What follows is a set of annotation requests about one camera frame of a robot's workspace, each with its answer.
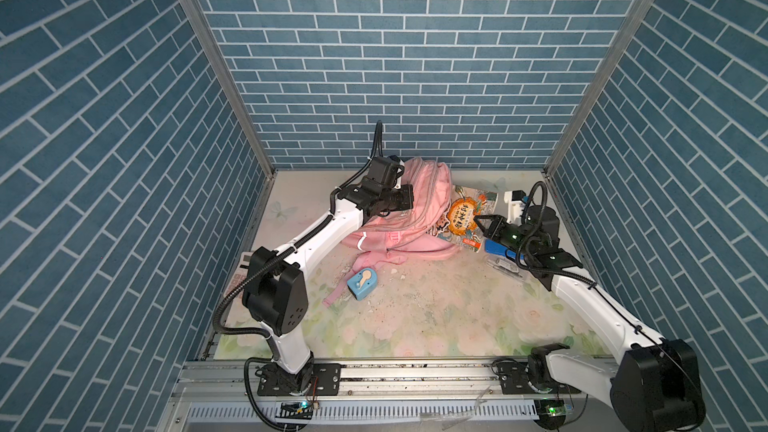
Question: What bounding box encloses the clear plastic packet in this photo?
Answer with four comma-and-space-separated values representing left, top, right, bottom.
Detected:
486, 256, 524, 281

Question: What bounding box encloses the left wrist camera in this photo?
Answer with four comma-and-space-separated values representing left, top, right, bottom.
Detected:
363, 156, 404, 193

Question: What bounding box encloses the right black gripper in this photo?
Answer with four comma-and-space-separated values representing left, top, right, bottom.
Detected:
474, 213, 538, 259

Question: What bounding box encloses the blue pencil sharpener with crank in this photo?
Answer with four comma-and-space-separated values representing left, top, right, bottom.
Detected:
347, 268, 378, 301

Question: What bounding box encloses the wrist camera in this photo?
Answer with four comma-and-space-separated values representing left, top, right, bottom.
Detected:
363, 156, 404, 193
503, 190, 528, 225

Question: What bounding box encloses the white pink calculator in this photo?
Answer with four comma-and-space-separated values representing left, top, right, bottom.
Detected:
224, 252, 253, 295

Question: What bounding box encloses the pink student backpack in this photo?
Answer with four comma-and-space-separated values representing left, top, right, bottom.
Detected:
323, 158, 459, 307

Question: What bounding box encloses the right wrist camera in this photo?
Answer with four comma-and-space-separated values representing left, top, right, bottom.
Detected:
503, 190, 528, 225

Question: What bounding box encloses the blue pencil case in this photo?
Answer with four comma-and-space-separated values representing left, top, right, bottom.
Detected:
483, 239, 508, 257

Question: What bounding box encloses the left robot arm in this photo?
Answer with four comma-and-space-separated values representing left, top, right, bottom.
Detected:
212, 122, 413, 375

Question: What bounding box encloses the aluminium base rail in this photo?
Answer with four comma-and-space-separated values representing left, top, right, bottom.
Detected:
158, 358, 623, 431

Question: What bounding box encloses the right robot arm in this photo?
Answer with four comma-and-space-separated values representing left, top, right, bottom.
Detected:
473, 181, 706, 431

